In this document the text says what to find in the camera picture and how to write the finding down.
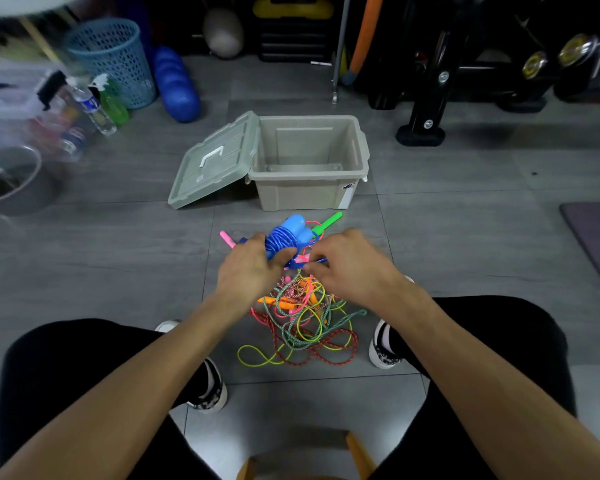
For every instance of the person's left hand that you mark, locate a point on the person's left hand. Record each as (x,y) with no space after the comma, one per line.
(245,277)

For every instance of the person's right hand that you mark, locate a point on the person's right hand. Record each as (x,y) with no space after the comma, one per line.
(360,269)

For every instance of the grey plastic storage box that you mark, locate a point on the grey plastic storage box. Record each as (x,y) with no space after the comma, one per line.
(300,197)

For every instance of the person's right forearm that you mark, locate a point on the person's right forearm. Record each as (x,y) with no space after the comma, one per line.
(495,394)

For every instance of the person's left forearm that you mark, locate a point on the person's left forearm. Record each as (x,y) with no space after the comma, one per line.
(120,399)

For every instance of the grey-green box lid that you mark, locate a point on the grey-green box lid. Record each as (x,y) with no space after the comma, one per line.
(210,167)

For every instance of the person's right leg black trousers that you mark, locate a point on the person's right leg black trousers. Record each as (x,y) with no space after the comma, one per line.
(515,334)

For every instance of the person's leg black trousers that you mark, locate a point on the person's leg black trousers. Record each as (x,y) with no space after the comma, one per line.
(45,369)
(515,334)

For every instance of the person's left leg black trousers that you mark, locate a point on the person's left leg black trousers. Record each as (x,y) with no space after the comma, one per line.
(45,369)

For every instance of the white right shoe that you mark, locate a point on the white right shoe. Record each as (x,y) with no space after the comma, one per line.
(380,352)

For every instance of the white shoe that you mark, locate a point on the white shoe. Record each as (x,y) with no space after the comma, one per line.
(215,397)
(380,352)

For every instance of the white left shoe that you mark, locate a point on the white left shoe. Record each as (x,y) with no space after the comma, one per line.
(215,397)

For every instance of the black dumbbell rack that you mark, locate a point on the black dumbbell rack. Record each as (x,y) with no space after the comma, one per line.
(432,104)

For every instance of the wooden stool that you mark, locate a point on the wooden stool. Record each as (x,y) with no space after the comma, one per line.
(360,454)

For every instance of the green spray bottle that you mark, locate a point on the green spray bottle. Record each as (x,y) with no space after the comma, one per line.
(115,109)

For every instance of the clear water bottle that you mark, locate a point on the clear water bottle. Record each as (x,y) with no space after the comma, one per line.
(97,118)

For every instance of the grey metal bowl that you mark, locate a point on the grey metal bowl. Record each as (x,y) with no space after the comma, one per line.
(35,194)

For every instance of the orange and green foam stick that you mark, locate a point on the orange and green foam stick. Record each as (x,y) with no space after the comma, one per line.
(365,39)

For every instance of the purple floor mat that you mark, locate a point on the purple floor mat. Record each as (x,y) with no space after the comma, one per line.
(595,239)

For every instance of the beige exercise ball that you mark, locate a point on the beige exercise ball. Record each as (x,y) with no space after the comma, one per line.
(223,32)

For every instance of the light blue mesh basket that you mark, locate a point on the light blue mesh basket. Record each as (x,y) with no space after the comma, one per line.
(112,59)

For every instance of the black dumbbell gold end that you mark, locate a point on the black dumbbell gold end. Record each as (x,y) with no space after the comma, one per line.
(572,49)
(534,64)

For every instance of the clear plastic lidded bin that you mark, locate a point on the clear plastic lidded bin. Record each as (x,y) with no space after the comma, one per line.
(7,119)

